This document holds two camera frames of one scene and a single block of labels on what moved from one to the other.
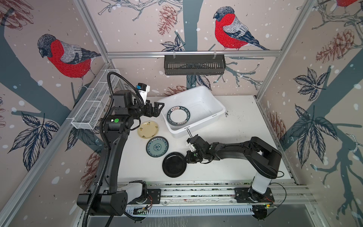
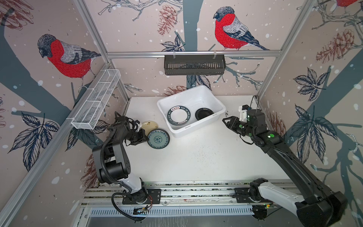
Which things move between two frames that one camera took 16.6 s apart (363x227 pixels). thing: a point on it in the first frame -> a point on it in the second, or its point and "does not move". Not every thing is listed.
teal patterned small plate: x=157 y=146 -> x=158 y=138
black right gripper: x=190 y=158 -> x=229 y=123
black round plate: x=174 y=164 -> x=203 y=112
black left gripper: x=156 y=111 -> x=141 y=137
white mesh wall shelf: x=90 y=111 does not move
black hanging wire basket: x=194 y=65 does not move
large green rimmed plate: x=178 y=116 does not move
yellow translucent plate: x=147 y=129 does not move
